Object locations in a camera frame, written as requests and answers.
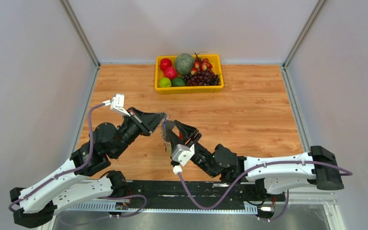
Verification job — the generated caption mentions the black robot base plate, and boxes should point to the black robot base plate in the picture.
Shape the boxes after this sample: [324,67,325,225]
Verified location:
[95,179,286,211]

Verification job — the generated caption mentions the green melon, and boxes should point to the green melon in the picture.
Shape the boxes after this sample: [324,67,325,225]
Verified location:
[174,53,195,75]

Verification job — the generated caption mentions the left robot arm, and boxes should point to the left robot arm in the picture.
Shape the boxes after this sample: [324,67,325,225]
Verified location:
[9,107,167,229]

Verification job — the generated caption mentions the light green lime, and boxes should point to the light green lime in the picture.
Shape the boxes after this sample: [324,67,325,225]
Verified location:
[158,77,172,88]

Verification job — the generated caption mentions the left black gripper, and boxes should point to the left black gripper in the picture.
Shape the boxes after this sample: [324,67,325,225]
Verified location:
[112,106,167,158]

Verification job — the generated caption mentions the red cherry cluster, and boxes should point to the red cherry cluster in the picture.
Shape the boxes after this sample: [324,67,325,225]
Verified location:
[190,53,213,75]

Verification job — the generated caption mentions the slotted grey cable duct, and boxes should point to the slotted grey cable duct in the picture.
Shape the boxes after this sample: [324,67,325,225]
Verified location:
[66,200,258,215]

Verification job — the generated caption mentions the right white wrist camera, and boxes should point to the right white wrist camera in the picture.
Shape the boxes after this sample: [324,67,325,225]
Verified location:
[171,144,195,174]

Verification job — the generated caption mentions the metal key organizer with rings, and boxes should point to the metal key organizer with rings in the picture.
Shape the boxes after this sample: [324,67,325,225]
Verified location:
[161,116,171,153]

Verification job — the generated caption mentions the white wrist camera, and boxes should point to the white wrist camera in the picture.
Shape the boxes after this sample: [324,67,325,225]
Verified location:
[103,93,130,116]
[171,144,195,174]

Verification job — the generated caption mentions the dark green avocado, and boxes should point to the dark green avocado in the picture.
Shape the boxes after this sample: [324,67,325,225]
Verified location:
[171,77,186,87]

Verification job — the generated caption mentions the dark purple grape bunch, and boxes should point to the dark purple grape bunch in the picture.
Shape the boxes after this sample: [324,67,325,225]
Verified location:
[181,70,222,86]

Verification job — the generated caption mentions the pink red apple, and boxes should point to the pink red apple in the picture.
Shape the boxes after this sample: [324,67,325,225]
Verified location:
[163,66,177,80]

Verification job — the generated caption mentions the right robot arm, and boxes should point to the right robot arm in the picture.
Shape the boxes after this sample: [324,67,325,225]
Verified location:
[162,120,350,200]

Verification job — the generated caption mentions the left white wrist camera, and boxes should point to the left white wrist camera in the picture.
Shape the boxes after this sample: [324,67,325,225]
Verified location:
[103,93,130,116]

